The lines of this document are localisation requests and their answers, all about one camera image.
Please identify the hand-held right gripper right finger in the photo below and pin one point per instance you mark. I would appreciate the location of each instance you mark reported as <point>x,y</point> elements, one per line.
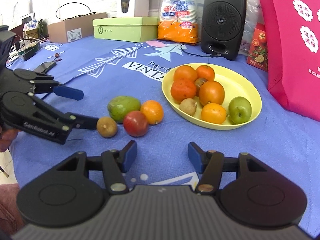
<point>194,155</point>

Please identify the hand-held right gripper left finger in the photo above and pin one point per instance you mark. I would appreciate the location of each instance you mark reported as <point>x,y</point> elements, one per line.
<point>130,153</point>

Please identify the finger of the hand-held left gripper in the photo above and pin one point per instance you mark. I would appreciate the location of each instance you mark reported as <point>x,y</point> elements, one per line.
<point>70,93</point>
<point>85,123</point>

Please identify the red apple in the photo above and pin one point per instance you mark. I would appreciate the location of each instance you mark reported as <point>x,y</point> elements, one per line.
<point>135,123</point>

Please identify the green mango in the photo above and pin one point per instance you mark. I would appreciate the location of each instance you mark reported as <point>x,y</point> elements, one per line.
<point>124,108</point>

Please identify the green apple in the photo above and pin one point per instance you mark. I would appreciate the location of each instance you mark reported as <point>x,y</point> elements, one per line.
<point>240,110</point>

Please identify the large dark orange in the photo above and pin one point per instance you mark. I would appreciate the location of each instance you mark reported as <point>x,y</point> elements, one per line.
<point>211,93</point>

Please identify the bumpy mandarin orange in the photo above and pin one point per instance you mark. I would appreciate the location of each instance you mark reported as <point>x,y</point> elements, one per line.
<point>183,90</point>

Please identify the small red-green fruit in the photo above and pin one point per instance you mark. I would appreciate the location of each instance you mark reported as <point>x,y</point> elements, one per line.
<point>200,82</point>

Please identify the orange with long stem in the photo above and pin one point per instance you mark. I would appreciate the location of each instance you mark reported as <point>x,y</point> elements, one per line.
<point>205,72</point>

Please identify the yellow plate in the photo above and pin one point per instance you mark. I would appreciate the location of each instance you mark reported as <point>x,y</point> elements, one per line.
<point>240,85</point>

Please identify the person's left hand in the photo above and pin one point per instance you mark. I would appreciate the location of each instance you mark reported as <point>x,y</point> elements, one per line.
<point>7,138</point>

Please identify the blue printed tablecloth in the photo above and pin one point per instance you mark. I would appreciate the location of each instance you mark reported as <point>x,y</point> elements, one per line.
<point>82,110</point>

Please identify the black smartphone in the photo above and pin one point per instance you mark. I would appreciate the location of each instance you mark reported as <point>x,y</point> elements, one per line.
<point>45,66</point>

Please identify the brown cardboard box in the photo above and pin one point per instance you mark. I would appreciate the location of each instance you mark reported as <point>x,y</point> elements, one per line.
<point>75,31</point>

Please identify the light green shoe box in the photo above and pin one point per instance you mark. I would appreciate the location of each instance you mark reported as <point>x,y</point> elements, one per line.
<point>120,30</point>

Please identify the white appliance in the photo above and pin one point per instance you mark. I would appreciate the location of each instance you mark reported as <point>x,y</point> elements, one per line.
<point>28,18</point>

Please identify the person's pink clothing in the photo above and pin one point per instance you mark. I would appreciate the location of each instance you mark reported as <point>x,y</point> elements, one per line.
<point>8,210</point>

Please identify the white cup box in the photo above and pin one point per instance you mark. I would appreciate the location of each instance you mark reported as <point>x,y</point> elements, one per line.
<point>133,0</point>

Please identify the red tomato print box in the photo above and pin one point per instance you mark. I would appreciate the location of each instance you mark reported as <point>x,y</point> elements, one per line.
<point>258,45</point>

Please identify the pink tote bag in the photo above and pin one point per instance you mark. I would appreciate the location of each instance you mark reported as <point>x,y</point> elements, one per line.
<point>292,62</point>

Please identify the orange paper cup pack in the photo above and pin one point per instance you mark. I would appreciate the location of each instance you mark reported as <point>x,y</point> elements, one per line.
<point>178,12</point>

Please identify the black speaker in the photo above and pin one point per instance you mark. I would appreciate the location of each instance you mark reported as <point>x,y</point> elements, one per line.
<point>222,20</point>

